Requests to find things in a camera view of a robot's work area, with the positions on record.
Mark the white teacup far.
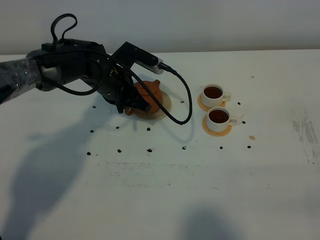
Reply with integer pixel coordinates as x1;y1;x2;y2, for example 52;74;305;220
200;84;232;108

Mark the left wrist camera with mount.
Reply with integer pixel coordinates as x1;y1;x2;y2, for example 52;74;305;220
109;42;173;77

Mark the wooden coaster far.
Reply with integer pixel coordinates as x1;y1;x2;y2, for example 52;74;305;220
197;94;227;112

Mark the wooden coaster near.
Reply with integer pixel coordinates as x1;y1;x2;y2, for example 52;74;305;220
202;115;233;137

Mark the beige round teapot saucer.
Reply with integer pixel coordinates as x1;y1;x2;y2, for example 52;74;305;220
133;90;172;121

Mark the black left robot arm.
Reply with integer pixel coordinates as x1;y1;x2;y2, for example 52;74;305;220
0;39;157;114

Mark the brown clay teapot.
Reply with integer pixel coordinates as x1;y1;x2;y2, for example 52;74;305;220
124;79;163;117

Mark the white teacup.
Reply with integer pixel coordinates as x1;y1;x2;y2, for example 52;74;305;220
205;106;239;133
200;84;232;108

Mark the white teacup near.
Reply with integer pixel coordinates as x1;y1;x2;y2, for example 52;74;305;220
205;106;239;133

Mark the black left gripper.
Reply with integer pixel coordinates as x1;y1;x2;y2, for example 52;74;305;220
99;67;151;114

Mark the wooden coaster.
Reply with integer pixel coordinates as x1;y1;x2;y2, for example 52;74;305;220
202;115;233;137
197;94;227;112

